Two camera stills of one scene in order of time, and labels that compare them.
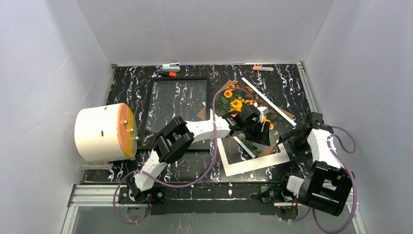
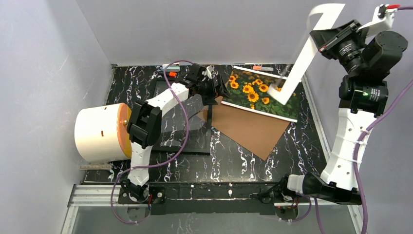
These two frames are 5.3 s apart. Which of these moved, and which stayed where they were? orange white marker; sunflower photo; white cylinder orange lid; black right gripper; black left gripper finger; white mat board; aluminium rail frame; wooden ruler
Moved: black left gripper finger; sunflower photo; white mat board; black right gripper
Stayed: wooden ruler; orange white marker; aluminium rail frame; white cylinder orange lid
